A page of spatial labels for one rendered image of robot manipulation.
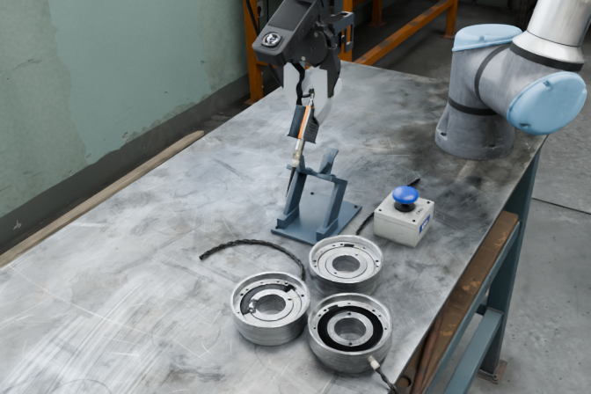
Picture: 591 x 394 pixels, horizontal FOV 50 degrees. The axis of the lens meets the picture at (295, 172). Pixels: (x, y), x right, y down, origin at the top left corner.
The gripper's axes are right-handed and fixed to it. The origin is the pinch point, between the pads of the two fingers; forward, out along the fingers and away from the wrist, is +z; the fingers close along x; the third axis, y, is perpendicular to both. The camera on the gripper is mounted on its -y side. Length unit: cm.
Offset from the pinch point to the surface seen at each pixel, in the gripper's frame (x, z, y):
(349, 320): -16.1, 18.2, -16.9
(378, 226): -10.7, 18.0, 3.6
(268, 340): -8.6, 19.0, -24.5
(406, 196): -14.1, 12.5, 5.7
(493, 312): -21, 74, 57
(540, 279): -26, 97, 106
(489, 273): -22, 46, 36
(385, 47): 79, 67, 212
